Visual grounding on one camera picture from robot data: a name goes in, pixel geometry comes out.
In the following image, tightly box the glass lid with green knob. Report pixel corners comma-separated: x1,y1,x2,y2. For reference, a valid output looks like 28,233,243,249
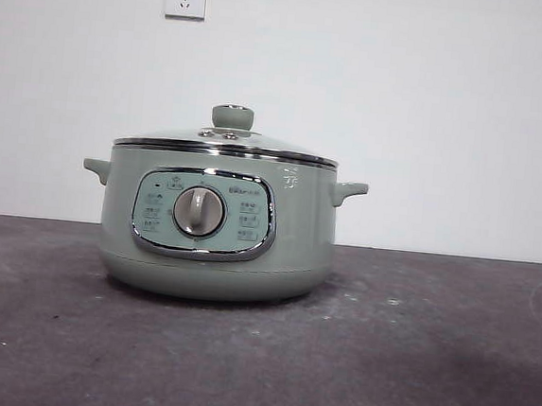
112,94,344,168

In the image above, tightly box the pale green electric pot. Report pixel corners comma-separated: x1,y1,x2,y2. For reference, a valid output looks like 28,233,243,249
72,141,372,315

